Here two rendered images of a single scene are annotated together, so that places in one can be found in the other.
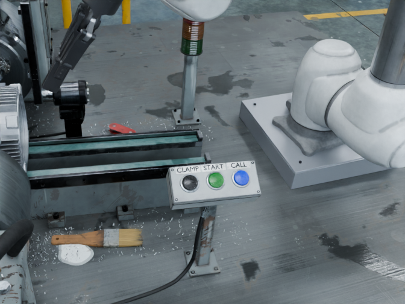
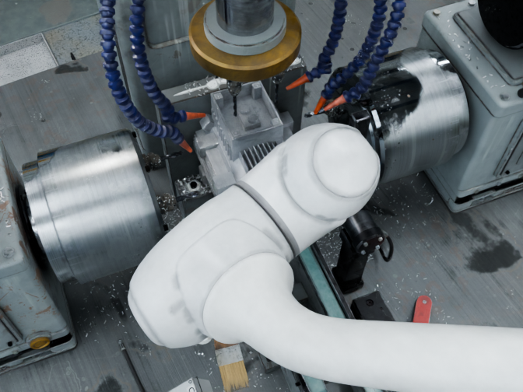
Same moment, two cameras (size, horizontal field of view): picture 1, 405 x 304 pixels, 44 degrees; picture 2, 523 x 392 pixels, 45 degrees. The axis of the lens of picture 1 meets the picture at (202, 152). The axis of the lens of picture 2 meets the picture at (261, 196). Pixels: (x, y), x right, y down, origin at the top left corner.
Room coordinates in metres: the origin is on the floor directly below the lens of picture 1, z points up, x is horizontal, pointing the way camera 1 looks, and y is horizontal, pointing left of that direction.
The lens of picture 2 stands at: (0.78, -0.25, 2.01)
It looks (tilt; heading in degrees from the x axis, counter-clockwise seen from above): 56 degrees down; 84
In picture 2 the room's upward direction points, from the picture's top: 1 degrees clockwise
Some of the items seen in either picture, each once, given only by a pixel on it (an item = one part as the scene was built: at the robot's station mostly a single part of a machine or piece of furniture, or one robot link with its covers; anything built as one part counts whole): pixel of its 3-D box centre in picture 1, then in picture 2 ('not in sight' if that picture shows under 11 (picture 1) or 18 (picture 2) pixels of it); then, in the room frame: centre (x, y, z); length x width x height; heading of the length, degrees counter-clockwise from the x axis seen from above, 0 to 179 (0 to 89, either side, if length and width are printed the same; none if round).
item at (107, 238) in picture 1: (97, 238); (225, 341); (0.76, 0.22, 0.80); 0.21 x 0.05 x 0.01; 101
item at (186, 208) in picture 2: not in sight; (195, 199); (0.71, 0.53, 0.86); 0.07 x 0.06 x 0.12; 17
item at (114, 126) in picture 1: (122, 131); (421, 316); (1.17, 0.24, 0.81); 0.09 x 0.03 x 0.02; 68
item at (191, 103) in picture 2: not in sight; (227, 124); (0.80, 0.64, 0.97); 0.30 x 0.11 x 0.34; 17
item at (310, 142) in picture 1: (311, 119); not in sight; (1.21, -0.30, 0.89); 0.22 x 0.18 x 0.06; 31
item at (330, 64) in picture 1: (328, 82); not in sight; (1.18, -0.31, 1.03); 0.18 x 0.16 x 0.22; 31
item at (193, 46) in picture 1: (191, 43); not in sight; (1.28, 0.06, 1.05); 0.06 x 0.06 x 0.04
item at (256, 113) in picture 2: not in sight; (246, 121); (0.83, 0.53, 1.11); 0.12 x 0.11 x 0.07; 106
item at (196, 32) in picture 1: (193, 28); not in sight; (1.28, 0.06, 1.10); 0.06 x 0.06 x 0.04
